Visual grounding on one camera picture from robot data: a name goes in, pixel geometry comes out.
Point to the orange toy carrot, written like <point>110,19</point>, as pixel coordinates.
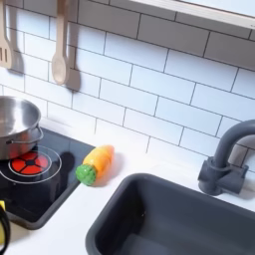
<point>96,162</point>

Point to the wooden spoon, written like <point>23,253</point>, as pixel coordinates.
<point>60,63</point>

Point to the dark grey tap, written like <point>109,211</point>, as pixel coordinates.
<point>220,166</point>

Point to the dark grey sink basin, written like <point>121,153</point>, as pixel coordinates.
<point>172,219</point>

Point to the black stove top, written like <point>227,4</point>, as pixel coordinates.
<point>40,192</point>

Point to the steel pot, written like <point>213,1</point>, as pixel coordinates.
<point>16,119</point>

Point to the white window sill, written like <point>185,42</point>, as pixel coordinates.
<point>205,11</point>

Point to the wooden slotted spatula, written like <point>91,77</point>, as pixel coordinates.
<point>4,50</point>

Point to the yellow block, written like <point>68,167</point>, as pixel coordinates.
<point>2,222</point>

